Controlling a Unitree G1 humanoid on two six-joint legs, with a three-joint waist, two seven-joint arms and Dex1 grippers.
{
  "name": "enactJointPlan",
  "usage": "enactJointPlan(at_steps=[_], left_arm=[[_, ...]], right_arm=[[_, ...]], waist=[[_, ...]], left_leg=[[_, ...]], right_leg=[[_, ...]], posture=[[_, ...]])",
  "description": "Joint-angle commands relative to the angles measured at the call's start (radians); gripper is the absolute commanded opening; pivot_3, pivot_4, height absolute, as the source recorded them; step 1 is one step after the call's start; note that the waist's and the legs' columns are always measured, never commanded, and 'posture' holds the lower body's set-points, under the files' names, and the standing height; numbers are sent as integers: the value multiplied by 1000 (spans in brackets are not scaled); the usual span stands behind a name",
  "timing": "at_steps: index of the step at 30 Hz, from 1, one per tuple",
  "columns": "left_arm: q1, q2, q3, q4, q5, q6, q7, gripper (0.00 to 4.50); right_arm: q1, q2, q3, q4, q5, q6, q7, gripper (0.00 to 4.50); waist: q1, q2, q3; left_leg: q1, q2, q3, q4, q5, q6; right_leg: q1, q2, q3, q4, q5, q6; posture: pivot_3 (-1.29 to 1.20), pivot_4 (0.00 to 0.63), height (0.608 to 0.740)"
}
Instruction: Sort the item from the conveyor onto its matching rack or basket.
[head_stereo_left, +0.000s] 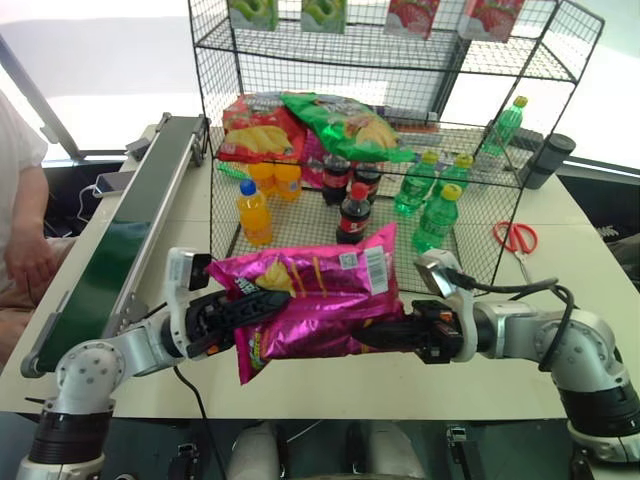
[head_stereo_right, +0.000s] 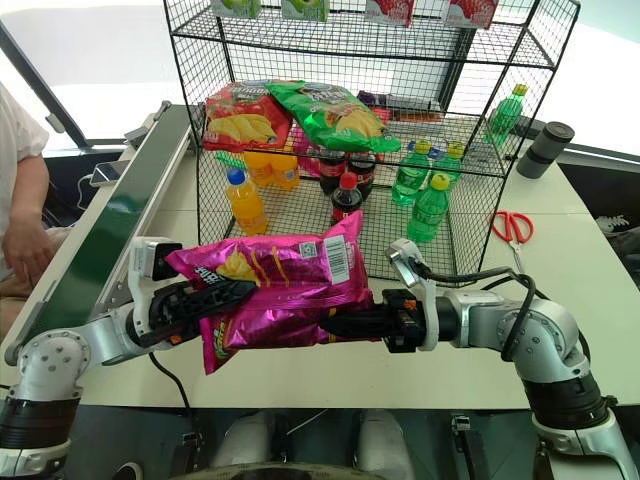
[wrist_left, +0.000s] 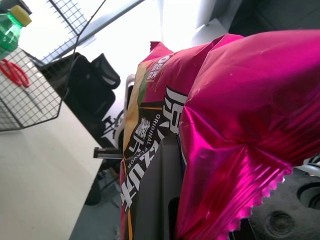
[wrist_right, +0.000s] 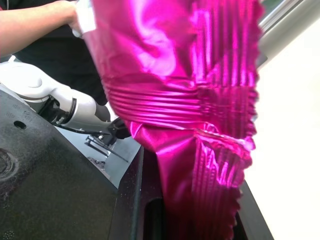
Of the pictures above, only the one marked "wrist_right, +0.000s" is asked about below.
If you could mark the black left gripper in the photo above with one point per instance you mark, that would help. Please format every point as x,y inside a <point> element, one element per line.
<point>120,128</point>

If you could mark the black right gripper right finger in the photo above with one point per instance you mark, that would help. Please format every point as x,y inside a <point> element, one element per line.
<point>251,220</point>

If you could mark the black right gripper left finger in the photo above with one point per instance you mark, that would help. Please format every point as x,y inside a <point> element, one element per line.
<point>55,190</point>

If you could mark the magenta foil snack bag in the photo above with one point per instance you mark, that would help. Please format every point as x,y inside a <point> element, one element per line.
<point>170,95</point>

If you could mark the person's bare hand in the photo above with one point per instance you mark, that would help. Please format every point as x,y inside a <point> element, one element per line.
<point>73,17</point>

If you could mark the person's black shirt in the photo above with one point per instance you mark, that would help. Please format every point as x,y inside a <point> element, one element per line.
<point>67,57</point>

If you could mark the silver metal frame rail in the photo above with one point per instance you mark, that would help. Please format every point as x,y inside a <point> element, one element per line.
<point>282,22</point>

